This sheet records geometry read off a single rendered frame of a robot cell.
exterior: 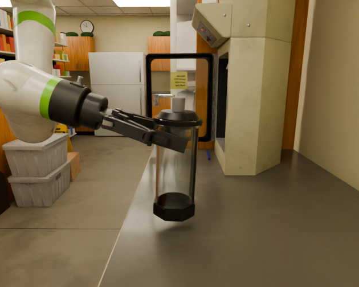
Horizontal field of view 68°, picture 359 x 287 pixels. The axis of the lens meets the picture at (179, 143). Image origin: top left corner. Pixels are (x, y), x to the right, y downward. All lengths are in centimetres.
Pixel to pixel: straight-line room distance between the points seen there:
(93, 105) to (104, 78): 544
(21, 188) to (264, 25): 270
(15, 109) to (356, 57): 102
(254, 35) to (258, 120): 28
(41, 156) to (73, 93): 233
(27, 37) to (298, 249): 86
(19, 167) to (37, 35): 225
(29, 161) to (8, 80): 238
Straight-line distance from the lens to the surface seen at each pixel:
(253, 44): 94
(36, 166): 295
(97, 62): 606
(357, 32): 113
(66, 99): 58
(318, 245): 67
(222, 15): 94
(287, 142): 141
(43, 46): 89
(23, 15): 96
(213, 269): 55
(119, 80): 593
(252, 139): 96
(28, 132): 71
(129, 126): 52
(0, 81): 62
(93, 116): 57
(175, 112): 56
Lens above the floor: 128
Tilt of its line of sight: 14 degrees down
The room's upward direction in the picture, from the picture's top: straight up
